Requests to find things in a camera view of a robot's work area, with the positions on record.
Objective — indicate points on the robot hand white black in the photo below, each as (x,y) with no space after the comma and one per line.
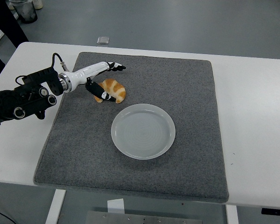
(84,72)

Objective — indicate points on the croissant bread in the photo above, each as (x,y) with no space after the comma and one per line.
(117,89)

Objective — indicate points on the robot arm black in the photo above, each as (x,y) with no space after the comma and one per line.
(25,100)

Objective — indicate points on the small silver floor plate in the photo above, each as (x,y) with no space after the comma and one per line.
(103,40)

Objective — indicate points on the round pale grey plate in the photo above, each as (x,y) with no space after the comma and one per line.
(143,135)

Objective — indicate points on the grey metal plate with screws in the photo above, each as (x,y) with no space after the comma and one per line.
(130,219)

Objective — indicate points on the grey felt mat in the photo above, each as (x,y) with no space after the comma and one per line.
(154,77)

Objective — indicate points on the white shoe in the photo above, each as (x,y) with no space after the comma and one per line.
(11,4)
(38,4)

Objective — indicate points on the dark waste bin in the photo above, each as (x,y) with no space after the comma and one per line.
(26,12)

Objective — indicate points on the person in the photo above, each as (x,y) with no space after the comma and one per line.
(4,18)

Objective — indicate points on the white table leg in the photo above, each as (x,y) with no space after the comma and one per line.
(232,214)
(56,205)

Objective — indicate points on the black table control panel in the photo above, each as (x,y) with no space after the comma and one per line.
(275,211)

